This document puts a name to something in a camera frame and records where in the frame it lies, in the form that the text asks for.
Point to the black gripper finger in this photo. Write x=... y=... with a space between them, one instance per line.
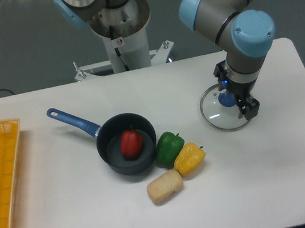
x=221 y=74
x=248 y=107

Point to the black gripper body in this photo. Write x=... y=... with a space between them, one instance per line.
x=240 y=84

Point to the glass pot lid blue knob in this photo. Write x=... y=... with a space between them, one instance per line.
x=219 y=109

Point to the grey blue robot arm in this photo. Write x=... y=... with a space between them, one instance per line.
x=245 y=35

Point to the yellow bell pepper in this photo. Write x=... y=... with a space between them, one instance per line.
x=190 y=158

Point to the green bell pepper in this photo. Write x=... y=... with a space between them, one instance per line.
x=168 y=147

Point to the red bell pepper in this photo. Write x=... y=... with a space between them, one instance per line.
x=131 y=144

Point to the beige bread loaf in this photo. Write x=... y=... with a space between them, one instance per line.
x=162 y=187

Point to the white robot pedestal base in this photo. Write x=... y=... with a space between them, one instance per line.
x=123 y=32

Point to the dark pot blue handle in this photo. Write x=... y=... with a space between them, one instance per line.
x=108 y=139

